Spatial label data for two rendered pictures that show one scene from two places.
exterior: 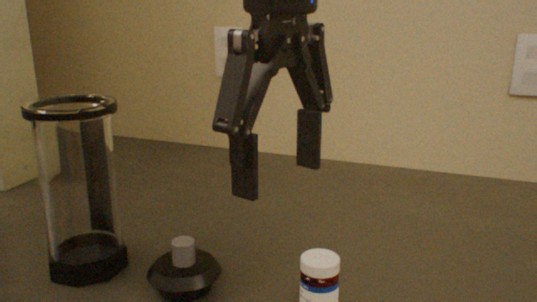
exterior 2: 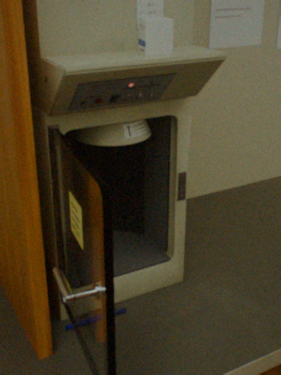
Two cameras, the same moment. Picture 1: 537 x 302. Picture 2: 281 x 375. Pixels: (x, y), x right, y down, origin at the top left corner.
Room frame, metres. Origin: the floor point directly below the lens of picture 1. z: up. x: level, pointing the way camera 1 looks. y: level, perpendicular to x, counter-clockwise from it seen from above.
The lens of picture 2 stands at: (0.31, 1.35, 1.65)
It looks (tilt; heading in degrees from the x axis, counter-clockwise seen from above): 23 degrees down; 311
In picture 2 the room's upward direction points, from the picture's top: straight up
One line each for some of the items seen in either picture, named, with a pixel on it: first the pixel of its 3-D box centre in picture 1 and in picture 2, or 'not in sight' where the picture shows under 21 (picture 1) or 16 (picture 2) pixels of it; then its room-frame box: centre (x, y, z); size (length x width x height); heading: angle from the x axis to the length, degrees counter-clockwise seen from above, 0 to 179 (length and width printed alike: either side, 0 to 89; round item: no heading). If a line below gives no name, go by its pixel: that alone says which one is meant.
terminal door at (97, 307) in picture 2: not in sight; (80, 261); (0.86, 0.86, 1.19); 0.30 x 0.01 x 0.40; 152
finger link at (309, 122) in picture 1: (309, 139); not in sight; (0.60, -0.04, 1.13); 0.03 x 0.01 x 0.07; 53
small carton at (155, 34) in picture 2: not in sight; (155, 36); (0.89, 0.63, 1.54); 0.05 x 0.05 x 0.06; 56
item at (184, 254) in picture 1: (184, 264); not in sight; (0.57, 0.11, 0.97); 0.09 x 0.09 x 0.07
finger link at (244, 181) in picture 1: (244, 165); not in sight; (0.50, 0.03, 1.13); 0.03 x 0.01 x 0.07; 53
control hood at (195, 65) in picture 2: not in sight; (137, 82); (0.91, 0.66, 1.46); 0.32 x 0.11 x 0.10; 69
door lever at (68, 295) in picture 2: not in sight; (74, 283); (0.81, 0.92, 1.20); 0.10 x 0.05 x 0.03; 152
